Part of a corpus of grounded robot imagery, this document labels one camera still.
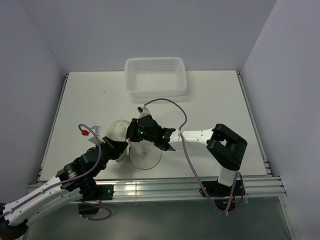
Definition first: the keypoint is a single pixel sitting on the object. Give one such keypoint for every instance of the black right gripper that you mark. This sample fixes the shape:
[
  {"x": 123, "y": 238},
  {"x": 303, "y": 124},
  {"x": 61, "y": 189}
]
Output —
[{"x": 131, "y": 131}]

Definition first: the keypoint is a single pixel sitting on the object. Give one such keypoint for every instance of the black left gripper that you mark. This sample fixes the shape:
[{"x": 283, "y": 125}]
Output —
[{"x": 117, "y": 148}]

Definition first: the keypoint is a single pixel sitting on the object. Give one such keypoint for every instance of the white bra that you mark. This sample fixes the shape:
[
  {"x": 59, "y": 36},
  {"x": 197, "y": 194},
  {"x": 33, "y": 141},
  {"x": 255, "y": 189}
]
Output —
[{"x": 117, "y": 131}]

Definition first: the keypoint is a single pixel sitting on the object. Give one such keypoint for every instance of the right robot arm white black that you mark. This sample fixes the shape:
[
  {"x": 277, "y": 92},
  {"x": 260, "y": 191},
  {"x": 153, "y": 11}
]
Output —
[{"x": 227, "y": 147}]

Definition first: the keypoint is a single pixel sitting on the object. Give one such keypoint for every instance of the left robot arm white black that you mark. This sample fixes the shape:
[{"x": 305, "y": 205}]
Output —
[{"x": 75, "y": 182}]

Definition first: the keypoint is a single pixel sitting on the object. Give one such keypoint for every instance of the white perforated plastic basket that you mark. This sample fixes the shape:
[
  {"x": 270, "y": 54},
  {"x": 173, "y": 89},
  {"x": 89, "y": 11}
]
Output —
[{"x": 155, "y": 77}]

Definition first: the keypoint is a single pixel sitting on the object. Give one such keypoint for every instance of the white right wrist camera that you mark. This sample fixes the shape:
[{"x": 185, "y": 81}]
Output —
[{"x": 143, "y": 111}]

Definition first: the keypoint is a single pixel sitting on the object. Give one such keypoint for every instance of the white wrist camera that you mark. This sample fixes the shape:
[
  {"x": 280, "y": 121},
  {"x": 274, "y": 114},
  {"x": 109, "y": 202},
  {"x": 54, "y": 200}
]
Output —
[
  {"x": 93, "y": 133},
  {"x": 143, "y": 111}
]

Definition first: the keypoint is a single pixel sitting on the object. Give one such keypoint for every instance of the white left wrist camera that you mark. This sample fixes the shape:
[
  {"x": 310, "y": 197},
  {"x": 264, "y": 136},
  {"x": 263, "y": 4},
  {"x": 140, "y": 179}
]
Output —
[{"x": 93, "y": 133}]

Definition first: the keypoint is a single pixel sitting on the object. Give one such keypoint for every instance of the aluminium mounting rail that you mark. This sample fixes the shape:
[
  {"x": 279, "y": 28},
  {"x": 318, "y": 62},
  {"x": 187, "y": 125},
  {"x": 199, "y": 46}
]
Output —
[{"x": 184, "y": 189}]

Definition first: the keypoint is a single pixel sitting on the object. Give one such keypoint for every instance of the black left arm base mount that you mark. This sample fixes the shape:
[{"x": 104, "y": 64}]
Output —
[{"x": 91, "y": 203}]

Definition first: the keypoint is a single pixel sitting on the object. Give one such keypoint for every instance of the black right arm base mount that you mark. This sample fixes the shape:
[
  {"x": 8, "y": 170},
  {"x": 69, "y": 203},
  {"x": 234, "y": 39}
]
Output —
[{"x": 221, "y": 194}]

